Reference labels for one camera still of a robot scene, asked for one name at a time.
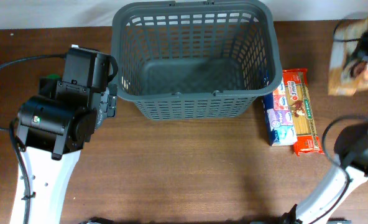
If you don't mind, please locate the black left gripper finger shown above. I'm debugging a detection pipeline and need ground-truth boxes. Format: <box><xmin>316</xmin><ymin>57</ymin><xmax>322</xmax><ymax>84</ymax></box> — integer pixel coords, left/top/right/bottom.
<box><xmin>96</xmin><ymin>91</ymin><xmax>109</xmax><ymax>128</ymax></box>
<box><xmin>107</xmin><ymin>84</ymin><xmax>117</xmax><ymax>118</ymax></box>

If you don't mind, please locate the beige snack bag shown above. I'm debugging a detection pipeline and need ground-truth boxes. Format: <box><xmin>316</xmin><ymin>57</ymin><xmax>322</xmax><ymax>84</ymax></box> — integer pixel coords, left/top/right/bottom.
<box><xmin>328</xmin><ymin>17</ymin><xmax>368</xmax><ymax>96</ymax></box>

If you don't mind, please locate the orange spaghetti packet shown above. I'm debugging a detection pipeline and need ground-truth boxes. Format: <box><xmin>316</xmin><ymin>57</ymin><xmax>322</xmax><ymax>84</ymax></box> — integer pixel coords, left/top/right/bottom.
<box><xmin>282</xmin><ymin>68</ymin><xmax>324</xmax><ymax>156</ymax></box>

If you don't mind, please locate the blue tissue multipack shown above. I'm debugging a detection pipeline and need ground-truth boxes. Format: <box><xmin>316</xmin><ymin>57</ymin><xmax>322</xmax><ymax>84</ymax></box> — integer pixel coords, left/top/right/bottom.
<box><xmin>262</xmin><ymin>81</ymin><xmax>297</xmax><ymax>146</ymax></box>

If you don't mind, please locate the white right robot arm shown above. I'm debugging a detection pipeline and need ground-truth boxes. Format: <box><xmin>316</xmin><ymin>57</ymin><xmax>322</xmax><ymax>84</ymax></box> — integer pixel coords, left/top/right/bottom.
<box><xmin>279</xmin><ymin>30</ymin><xmax>368</xmax><ymax>223</ymax></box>

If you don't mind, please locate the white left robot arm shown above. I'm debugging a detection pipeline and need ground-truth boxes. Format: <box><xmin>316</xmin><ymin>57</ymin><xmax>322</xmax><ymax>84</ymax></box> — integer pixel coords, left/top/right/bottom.
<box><xmin>9</xmin><ymin>46</ymin><xmax>118</xmax><ymax>223</ymax></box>

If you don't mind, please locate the green lid jar white label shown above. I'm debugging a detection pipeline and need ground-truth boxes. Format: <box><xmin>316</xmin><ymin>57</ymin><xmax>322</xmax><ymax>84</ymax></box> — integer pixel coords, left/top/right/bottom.
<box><xmin>47</xmin><ymin>73</ymin><xmax>61</xmax><ymax>80</ymax></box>

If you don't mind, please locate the grey plastic basket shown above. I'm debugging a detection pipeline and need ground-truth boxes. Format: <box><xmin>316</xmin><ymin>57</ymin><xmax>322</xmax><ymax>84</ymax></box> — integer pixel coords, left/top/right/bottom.
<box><xmin>111</xmin><ymin>1</ymin><xmax>282</xmax><ymax>121</ymax></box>

